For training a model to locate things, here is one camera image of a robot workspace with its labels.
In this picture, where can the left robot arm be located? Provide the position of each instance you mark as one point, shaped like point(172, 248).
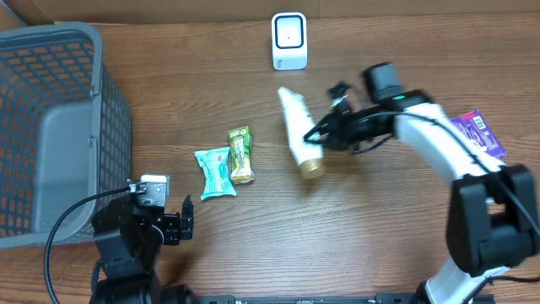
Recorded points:
point(129, 236)

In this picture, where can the teal snack packet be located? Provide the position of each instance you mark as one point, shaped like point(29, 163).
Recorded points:
point(215, 167)

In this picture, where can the grey plastic mesh basket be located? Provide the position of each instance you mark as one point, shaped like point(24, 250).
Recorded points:
point(66, 134)

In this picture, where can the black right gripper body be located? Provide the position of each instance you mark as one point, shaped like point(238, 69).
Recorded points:
point(361, 126)

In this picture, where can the green snack packet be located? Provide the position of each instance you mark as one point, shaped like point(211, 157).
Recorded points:
point(240, 141)

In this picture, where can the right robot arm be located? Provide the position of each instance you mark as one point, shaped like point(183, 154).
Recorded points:
point(492, 224)

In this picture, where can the white barcode scanner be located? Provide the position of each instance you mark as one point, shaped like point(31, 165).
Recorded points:
point(289, 41)

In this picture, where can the white tube gold cap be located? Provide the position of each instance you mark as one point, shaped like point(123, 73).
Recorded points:
point(298, 122)

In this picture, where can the purple pad package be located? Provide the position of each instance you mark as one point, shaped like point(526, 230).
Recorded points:
point(473, 126)

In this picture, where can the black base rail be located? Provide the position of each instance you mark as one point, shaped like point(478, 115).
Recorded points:
point(384, 298)

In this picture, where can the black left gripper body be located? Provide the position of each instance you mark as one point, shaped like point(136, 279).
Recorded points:
point(171, 230)

